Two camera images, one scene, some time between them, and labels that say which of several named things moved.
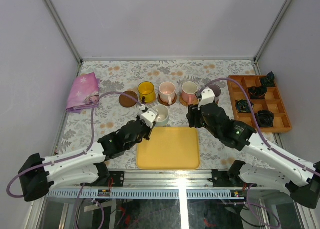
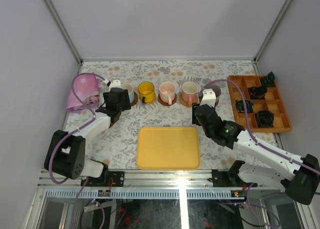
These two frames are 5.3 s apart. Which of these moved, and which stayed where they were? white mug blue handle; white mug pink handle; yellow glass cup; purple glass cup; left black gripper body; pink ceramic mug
Moved: left black gripper body; white mug blue handle
Stayed: white mug pink handle; pink ceramic mug; purple glass cup; yellow glass cup
